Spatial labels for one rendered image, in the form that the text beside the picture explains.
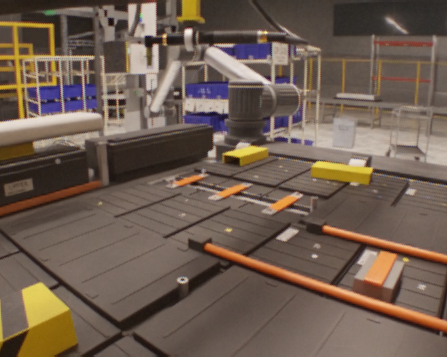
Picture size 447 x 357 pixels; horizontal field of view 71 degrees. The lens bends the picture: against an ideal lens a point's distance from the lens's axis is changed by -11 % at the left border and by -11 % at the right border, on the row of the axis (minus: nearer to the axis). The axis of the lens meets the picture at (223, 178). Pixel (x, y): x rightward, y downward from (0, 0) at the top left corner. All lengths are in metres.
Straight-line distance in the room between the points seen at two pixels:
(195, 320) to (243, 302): 0.06
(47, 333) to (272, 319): 0.24
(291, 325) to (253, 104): 1.62
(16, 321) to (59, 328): 0.04
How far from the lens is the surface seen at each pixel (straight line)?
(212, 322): 0.40
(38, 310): 0.39
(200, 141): 1.19
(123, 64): 3.41
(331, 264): 0.54
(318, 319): 0.41
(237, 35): 1.23
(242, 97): 1.91
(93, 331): 0.42
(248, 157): 1.09
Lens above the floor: 1.26
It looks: 16 degrees down
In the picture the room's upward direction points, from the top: straight up
